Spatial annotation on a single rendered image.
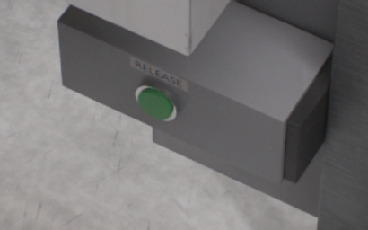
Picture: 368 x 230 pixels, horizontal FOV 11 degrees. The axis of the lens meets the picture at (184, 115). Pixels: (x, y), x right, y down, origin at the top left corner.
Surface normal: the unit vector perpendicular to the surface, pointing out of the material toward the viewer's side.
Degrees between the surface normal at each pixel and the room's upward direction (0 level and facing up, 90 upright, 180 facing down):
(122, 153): 0
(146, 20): 90
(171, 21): 90
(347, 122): 90
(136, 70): 90
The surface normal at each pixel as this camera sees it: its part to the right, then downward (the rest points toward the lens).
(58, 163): 0.00, -0.61
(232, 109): -0.50, 0.69
